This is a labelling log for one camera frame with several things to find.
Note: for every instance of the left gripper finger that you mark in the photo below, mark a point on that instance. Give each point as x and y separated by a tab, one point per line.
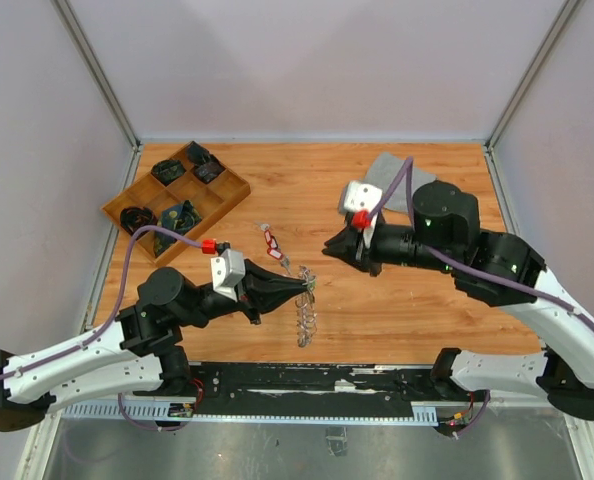
266	301
258	278

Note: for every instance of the blue patterned folded fabric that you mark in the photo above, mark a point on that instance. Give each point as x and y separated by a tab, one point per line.
179	218

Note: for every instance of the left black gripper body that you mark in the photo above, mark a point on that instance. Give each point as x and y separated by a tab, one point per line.
245	292

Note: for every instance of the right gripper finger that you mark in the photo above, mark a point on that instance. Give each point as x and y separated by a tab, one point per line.
344	253
346	239

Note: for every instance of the metal disc keyring holder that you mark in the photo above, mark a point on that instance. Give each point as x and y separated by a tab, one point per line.
305	306

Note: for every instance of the red key tag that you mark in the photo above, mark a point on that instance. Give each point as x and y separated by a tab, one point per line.
270	239
276	254

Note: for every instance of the black rolled belt fabric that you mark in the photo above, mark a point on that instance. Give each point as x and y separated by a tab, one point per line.
133	217

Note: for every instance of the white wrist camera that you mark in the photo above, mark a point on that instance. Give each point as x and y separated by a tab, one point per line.
357	196
227	271

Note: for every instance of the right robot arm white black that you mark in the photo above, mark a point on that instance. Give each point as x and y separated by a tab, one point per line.
498	269

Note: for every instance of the dark rolled fabric back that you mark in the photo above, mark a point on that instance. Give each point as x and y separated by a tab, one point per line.
197	154

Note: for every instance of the dark rolled fabric right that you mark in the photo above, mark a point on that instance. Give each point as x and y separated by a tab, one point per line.
208	172

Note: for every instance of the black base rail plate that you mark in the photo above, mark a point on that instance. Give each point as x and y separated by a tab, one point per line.
314	390

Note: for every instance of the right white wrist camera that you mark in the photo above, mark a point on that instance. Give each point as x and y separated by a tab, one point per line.
357	196

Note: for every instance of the dark green rolled fabric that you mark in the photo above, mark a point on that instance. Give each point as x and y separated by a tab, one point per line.
167	171

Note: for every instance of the grey slotted cable duct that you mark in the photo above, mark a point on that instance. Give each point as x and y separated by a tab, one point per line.
143	411

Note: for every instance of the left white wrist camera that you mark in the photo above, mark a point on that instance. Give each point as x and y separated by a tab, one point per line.
227	271

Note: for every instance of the grey cloth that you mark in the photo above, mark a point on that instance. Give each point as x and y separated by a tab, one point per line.
383	171

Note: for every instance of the wooden compartment tray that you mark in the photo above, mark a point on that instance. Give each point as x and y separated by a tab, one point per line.
213	201

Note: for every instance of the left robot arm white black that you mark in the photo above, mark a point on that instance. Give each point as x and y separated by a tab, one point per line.
139	350

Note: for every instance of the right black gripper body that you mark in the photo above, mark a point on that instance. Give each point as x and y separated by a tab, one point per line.
385	245

